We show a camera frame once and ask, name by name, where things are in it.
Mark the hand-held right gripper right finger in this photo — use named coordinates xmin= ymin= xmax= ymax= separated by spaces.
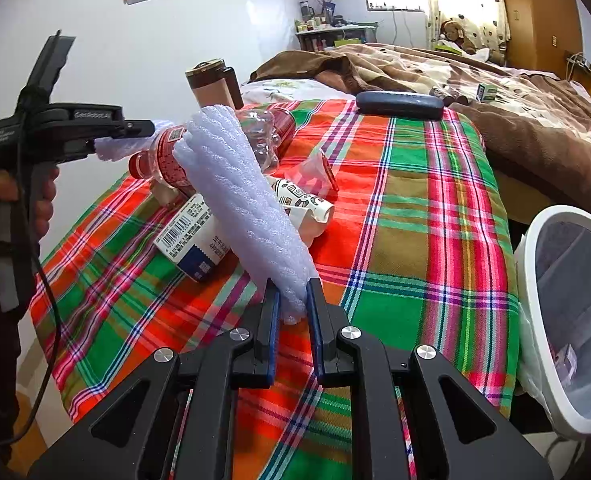
xmin=306 ymin=277 xmax=553 ymax=480

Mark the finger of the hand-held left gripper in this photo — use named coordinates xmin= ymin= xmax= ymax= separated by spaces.
xmin=109 ymin=119 xmax=157 ymax=141

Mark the white blue milk carton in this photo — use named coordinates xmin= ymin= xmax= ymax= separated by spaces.
xmin=154 ymin=192 xmax=233 ymax=282

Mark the white mesh bin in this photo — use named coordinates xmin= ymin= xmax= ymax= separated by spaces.
xmin=513 ymin=205 xmax=591 ymax=441

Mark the wooden wardrobe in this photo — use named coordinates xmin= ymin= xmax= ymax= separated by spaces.
xmin=495 ymin=0 xmax=583 ymax=68

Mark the brown thermos flask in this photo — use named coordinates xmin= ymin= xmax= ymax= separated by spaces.
xmin=185 ymin=59 xmax=244 ymax=111

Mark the white plastic bin liner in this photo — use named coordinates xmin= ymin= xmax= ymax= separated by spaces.
xmin=516 ymin=305 xmax=543 ymax=398

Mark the white floral sheet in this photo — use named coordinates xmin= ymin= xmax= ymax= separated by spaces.
xmin=239 ymin=77 xmax=356 ymax=111

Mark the white foam net sleeve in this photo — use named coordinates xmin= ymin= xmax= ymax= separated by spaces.
xmin=95 ymin=104 xmax=322 ymax=325

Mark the dark blue glasses case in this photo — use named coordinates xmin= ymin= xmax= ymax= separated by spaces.
xmin=355 ymin=91 xmax=445 ymax=121

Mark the printed paper bag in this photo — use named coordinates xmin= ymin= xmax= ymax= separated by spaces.
xmin=265 ymin=175 xmax=335 ymax=248

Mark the brown fleece blanket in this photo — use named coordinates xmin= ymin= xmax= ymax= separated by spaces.
xmin=249 ymin=42 xmax=591 ymax=221

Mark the small dark bottle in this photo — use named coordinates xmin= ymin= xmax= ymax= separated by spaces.
xmin=430 ymin=85 xmax=471 ymax=106

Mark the colourful plaid cloth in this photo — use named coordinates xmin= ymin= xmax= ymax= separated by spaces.
xmin=30 ymin=99 xmax=521 ymax=480

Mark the clear plastic cup red lid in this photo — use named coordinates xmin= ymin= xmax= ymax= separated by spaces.
xmin=285 ymin=150 xmax=341 ymax=196

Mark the clear plastic bottle red label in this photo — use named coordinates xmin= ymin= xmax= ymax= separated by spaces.
xmin=128 ymin=109 xmax=282 ymax=188

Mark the group of cosmetic bottles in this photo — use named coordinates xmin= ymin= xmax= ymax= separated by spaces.
xmin=295 ymin=0 xmax=356 ymax=33

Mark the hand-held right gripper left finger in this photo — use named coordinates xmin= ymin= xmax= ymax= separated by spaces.
xmin=28 ymin=279 xmax=282 ymax=480

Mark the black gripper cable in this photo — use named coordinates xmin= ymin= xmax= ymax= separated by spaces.
xmin=0 ymin=105 xmax=57 ymax=447

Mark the small shelf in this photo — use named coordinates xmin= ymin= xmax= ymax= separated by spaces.
xmin=294 ymin=22 xmax=379 ymax=52

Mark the brown plush toy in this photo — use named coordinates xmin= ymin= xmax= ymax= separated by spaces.
xmin=438 ymin=19 xmax=476 ymax=53

